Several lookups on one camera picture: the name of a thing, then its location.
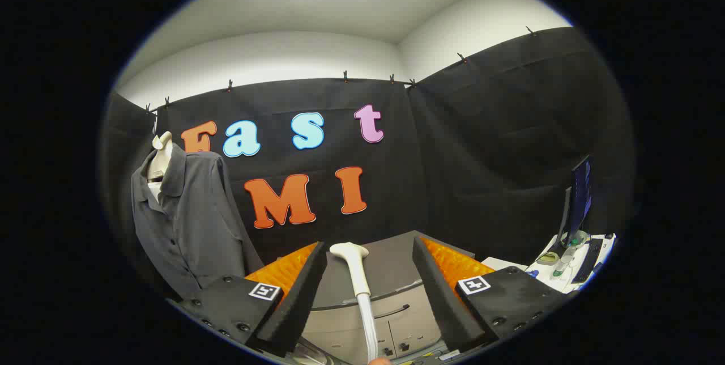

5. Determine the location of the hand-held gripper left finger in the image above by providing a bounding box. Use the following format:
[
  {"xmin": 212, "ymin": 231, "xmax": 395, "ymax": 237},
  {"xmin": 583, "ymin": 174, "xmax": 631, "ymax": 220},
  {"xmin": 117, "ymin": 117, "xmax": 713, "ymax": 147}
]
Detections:
[{"xmin": 170, "ymin": 241, "xmax": 328, "ymax": 358}]

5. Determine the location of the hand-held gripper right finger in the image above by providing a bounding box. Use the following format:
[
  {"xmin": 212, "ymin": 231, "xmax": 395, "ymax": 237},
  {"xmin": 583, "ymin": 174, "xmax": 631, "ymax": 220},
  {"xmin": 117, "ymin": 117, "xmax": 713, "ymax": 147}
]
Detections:
[{"xmin": 412, "ymin": 236, "xmax": 573, "ymax": 354}]

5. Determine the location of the white garment steamer head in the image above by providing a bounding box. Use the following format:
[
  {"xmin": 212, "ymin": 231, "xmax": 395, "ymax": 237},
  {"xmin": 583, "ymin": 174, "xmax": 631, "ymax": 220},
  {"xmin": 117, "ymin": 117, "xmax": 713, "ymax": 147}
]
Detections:
[{"xmin": 330, "ymin": 242, "xmax": 372, "ymax": 298}]

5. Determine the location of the dark grey collared shirt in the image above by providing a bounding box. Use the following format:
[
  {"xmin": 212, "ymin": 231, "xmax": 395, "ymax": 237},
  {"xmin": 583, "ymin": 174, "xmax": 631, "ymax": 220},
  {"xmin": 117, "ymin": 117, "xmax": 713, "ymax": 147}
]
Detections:
[{"xmin": 131, "ymin": 143, "xmax": 264, "ymax": 298}]

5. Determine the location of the cream mannequin garment hanger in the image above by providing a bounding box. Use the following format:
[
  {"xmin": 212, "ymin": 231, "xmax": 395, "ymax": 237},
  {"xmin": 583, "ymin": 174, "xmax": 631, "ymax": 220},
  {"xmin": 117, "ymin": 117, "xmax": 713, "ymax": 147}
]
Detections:
[{"xmin": 146, "ymin": 131, "xmax": 173, "ymax": 202}]

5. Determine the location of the grey cabinet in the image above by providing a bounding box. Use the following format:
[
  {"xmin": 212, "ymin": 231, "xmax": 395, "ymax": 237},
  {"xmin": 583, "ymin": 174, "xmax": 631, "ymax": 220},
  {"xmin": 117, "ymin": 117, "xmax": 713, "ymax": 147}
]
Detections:
[{"xmin": 300, "ymin": 231, "xmax": 493, "ymax": 365}]

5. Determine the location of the green-capped clear bottle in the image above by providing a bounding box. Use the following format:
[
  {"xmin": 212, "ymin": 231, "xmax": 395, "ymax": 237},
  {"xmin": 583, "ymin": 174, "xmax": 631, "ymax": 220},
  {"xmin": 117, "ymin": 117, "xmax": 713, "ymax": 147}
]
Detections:
[{"xmin": 552, "ymin": 246, "xmax": 573, "ymax": 278}]

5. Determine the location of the black keyboard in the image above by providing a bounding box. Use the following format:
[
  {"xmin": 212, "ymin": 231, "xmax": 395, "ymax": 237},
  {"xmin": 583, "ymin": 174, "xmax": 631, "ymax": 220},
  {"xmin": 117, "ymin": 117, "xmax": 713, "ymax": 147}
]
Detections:
[{"xmin": 572, "ymin": 239, "xmax": 604, "ymax": 283}]

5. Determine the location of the black computer monitor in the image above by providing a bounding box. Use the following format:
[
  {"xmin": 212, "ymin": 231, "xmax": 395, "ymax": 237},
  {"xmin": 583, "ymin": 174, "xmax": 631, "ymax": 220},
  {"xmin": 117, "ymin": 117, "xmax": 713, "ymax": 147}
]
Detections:
[{"xmin": 558, "ymin": 155, "xmax": 594, "ymax": 247}]

